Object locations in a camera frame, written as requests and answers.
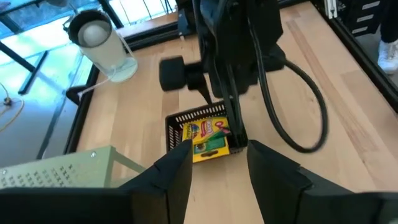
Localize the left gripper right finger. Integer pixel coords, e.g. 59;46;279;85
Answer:
247;139;354;224

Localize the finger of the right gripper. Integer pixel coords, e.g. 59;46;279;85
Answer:
222;90;249;147
198;82;214;106

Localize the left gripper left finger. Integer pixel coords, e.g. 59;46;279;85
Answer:
119;139;193;224

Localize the yellow green crayon box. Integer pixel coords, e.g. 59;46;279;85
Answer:
181;116;233;146
192;135;231;164

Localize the pale perforated metal desk riser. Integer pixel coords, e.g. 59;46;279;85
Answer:
0;145;147;190

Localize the black plastic mesh basket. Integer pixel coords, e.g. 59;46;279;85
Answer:
164;101;249;156

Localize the dark drawer cabinet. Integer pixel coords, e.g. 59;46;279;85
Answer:
338;0;388;37

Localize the white shoe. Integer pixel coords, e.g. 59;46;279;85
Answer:
377;39;398;75

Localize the person's leg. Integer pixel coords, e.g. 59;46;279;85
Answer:
379;0;398;44

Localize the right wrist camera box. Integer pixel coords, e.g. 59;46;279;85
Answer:
159;55;208;92

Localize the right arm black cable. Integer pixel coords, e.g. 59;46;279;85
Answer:
250;18;330;154

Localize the white frame bracket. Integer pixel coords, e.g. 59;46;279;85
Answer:
323;0;338;20

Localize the black table frame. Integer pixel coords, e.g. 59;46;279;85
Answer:
63;0;398;155

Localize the white cord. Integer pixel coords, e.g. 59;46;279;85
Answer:
77;37;137;100

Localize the yellow floor cable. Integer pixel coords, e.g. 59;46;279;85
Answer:
0;81;25;133

